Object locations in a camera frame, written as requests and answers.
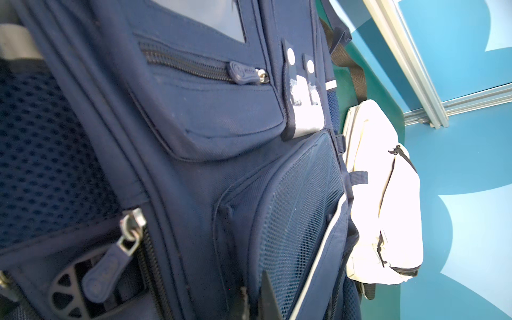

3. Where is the navy blue backpack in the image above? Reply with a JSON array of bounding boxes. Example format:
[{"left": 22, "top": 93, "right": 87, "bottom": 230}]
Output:
[{"left": 1, "top": 1, "right": 365, "bottom": 319}]

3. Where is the right aluminium frame post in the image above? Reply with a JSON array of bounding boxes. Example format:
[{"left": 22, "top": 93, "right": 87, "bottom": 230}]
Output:
[{"left": 363, "top": 0, "right": 449, "bottom": 129}]

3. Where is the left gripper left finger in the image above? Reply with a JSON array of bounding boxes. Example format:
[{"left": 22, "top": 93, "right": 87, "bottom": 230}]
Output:
[{"left": 49, "top": 255, "right": 120, "bottom": 319}]

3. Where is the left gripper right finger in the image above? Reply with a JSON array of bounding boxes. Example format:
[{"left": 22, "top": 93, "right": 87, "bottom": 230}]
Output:
[{"left": 233, "top": 271, "right": 283, "bottom": 320}]

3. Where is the rear horizontal aluminium bar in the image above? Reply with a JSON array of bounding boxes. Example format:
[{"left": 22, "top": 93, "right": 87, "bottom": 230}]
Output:
[{"left": 404, "top": 83, "right": 511, "bottom": 126}]

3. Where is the beige backpack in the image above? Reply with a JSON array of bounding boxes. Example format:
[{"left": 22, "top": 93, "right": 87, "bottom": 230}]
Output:
[{"left": 343, "top": 100, "right": 423, "bottom": 300}]

